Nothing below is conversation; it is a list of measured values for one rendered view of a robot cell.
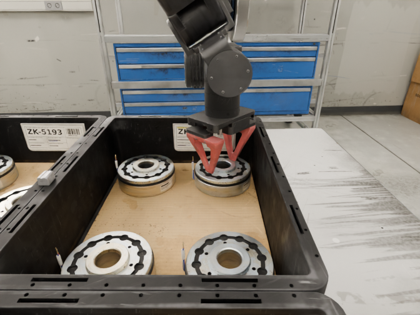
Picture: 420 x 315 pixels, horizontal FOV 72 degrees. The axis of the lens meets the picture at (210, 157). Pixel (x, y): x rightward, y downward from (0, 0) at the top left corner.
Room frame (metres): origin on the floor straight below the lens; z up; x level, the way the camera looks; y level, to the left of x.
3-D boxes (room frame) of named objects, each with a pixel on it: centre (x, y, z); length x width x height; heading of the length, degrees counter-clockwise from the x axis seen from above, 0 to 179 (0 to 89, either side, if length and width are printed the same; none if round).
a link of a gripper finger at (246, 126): (0.47, -0.03, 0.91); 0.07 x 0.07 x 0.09; 47
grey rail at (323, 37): (2.28, -0.06, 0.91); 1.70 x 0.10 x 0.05; 93
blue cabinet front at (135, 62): (2.23, 0.34, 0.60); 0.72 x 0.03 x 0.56; 93
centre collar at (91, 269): (0.24, 0.12, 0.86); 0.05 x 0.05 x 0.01
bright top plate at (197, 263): (0.24, -0.02, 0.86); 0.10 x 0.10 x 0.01
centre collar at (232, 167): (0.46, -0.02, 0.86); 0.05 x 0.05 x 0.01
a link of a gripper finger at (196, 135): (0.44, -0.01, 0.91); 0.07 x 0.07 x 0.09; 47
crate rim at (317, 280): (0.35, 0.05, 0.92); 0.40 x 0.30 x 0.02; 0
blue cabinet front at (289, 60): (2.28, -0.46, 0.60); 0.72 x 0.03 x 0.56; 93
